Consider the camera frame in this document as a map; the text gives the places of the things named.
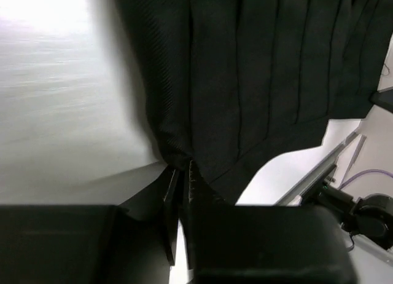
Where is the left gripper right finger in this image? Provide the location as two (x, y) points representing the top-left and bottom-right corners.
(182, 161), (236, 275)

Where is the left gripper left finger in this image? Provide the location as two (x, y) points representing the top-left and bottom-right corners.
(163, 170), (179, 266)

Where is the black pleated skirt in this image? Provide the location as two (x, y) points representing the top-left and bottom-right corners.
(115, 0), (392, 203)

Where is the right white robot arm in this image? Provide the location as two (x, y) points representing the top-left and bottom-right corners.
(316, 186), (392, 250)

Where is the aluminium table frame rail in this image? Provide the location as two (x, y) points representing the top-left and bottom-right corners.
(276, 132), (367, 206)

